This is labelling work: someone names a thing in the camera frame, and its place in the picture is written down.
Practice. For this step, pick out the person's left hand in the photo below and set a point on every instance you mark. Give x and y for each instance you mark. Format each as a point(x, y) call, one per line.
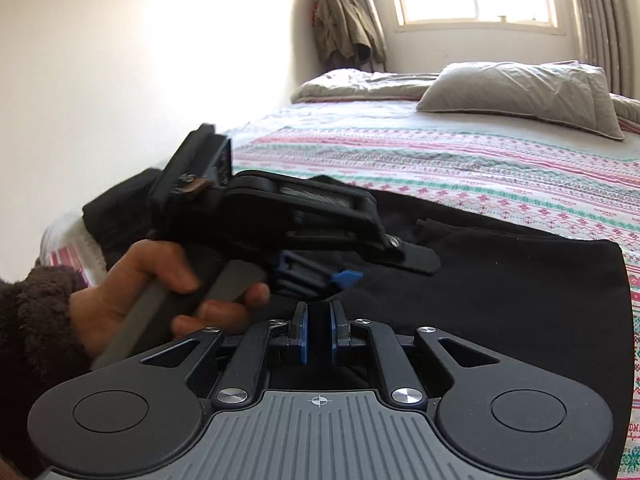
point(115, 295)

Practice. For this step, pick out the folded grey comforter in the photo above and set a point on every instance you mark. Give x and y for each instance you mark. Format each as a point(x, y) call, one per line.
point(360, 85)

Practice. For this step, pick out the grey pillow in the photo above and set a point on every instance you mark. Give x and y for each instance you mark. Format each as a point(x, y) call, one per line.
point(525, 92)

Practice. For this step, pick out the patterned red green bed sheet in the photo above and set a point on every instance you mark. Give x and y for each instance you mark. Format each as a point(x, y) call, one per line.
point(450, 160)

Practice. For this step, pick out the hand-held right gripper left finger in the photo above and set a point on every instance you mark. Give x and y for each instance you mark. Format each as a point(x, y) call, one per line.
point(302, 340)

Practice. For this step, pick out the person's left forearm brown sleeve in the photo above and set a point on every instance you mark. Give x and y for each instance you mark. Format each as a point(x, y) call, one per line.
point(35, 340)

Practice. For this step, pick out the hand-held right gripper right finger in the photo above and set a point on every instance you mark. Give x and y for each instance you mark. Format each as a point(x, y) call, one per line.
point(332, 340)

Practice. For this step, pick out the hanging olive jacket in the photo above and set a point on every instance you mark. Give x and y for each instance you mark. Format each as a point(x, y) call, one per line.
point(350, 25)

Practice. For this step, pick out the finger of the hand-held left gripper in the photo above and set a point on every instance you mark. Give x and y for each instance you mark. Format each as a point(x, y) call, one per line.
point(300, 272)
point(415, 257)

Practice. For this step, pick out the black pants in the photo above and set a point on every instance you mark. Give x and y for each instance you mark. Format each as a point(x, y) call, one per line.
point(500, 300)

